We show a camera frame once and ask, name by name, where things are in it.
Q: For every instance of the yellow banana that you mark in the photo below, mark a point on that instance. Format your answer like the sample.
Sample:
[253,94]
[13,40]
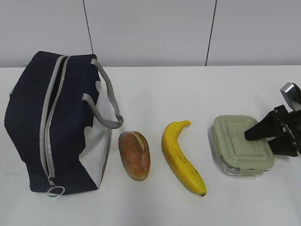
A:
[177,161]

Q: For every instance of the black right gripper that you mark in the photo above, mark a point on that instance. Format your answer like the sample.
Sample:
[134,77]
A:
[284,126]

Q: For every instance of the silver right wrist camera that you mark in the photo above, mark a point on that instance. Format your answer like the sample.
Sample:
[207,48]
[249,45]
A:
[292,95]

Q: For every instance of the brown bread roll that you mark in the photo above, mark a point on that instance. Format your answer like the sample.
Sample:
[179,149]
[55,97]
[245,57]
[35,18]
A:
[135,154]

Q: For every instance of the navy blue lunch bag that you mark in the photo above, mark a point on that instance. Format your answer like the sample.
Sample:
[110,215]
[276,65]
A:
[60,116]

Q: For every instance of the green lidded food container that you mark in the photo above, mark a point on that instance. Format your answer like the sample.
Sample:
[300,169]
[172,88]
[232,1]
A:
[236,155]

